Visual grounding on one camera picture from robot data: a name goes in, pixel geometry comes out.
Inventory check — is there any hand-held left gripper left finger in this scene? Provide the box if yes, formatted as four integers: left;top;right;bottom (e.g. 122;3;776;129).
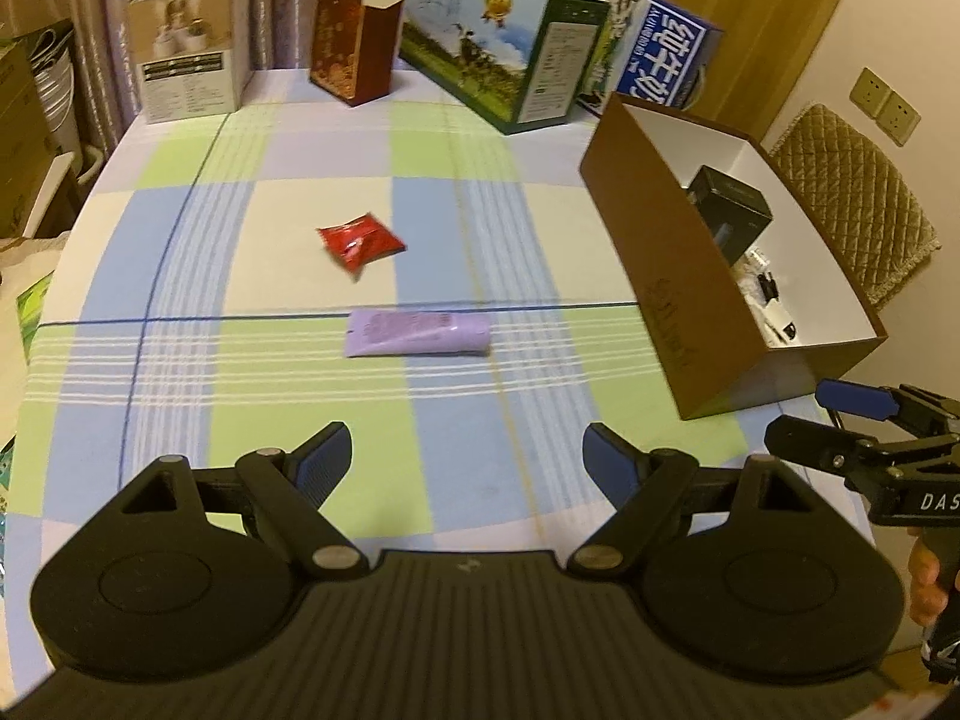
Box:
120;420;370;584

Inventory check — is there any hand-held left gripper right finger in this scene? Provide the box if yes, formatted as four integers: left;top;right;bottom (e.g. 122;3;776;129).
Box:
566;421;818;580

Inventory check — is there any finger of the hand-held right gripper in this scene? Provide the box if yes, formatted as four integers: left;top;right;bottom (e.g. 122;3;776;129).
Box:
763;414;882;492
815;379;960;440

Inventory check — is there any brown white storage box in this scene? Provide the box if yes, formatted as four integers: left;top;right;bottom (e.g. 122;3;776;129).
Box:
579;92;888;422

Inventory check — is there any black product box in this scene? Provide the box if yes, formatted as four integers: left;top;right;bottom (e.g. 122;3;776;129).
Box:
686;165;774;268

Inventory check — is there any person's right hand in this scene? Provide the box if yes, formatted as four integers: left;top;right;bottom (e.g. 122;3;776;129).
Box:
904;526;960;640

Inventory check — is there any checked tablecloth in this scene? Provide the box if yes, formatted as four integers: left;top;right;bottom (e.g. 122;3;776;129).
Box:
0;66;852;695

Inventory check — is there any clear plastic packet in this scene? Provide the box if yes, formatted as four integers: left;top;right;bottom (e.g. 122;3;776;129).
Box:
750;292;800;347

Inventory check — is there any purple tube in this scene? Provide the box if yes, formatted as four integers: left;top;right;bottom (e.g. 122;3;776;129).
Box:
343;307;492;359

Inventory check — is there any beige quilted chair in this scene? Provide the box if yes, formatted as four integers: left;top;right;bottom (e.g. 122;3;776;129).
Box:
763;103;943;310

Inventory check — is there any red snack packet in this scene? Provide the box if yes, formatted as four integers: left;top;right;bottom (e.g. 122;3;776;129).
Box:
315;211;407;277

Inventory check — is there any blue white printed carton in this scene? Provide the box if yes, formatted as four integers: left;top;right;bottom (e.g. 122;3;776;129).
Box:
550;0;725;119

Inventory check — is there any wooden door panel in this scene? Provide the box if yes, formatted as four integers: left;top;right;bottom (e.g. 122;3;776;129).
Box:
643;0;869;145

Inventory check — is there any brown red patterned box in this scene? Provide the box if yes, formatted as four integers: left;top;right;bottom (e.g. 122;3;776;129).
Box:
309;0;407;107

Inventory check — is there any white picture carton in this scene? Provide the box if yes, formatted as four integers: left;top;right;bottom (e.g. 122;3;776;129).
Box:
125;0;253;125

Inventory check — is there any green blue landscape carton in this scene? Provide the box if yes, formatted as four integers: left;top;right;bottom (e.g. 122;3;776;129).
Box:
397;0;611;137

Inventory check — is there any beige wall socket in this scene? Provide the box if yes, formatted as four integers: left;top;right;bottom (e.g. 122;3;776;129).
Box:
877;89;923;146
849;67;891;118

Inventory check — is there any white wire fan guard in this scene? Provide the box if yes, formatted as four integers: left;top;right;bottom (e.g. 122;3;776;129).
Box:
31;28;82;160

